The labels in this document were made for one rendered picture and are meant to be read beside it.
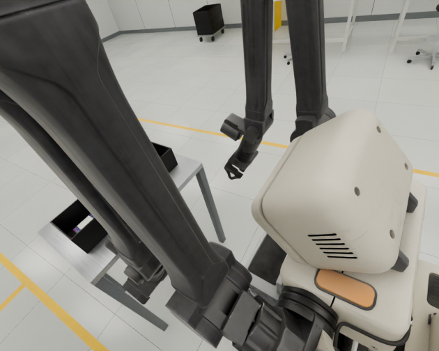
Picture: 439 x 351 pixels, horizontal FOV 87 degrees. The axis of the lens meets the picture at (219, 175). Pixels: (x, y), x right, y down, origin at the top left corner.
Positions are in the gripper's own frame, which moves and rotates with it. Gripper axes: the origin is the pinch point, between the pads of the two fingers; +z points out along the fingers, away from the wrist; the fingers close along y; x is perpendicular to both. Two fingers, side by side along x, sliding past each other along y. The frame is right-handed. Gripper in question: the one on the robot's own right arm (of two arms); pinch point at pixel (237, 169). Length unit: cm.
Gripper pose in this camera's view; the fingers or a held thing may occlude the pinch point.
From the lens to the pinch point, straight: 86.1
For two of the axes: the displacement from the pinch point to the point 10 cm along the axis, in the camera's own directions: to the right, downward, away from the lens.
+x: 8.2, 5.5, -1.3
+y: -5.4, 6.7, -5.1
